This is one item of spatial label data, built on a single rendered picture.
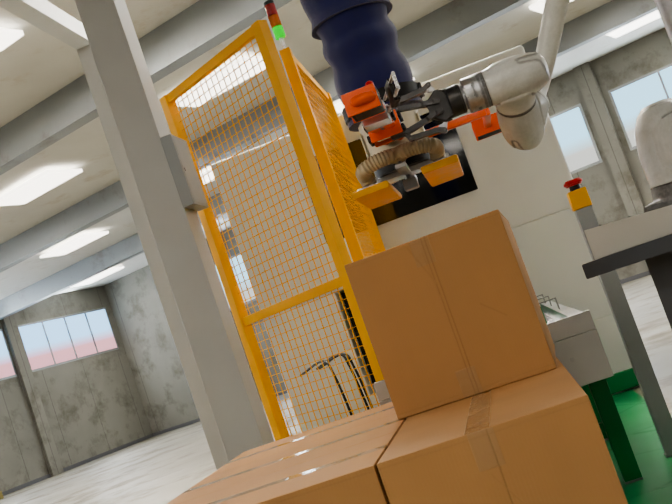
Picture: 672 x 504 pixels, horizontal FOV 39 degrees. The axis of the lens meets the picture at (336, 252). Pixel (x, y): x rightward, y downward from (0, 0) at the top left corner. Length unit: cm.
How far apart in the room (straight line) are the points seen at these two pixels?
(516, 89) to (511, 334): 59
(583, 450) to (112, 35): 287
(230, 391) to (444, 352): 164
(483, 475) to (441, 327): 65
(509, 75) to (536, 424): 94
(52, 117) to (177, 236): 618
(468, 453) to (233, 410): 217
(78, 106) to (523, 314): 776
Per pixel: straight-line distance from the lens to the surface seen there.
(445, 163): 247
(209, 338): 384
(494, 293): 231
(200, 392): 612
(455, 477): 176
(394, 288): 234
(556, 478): 177
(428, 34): 1147
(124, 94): 403
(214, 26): 864
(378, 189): 248
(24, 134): 1027
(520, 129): 246
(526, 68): 236
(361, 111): 203
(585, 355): 300
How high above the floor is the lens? 78
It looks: 5 degrees up
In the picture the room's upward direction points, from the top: 19 degrees counter-clockwise
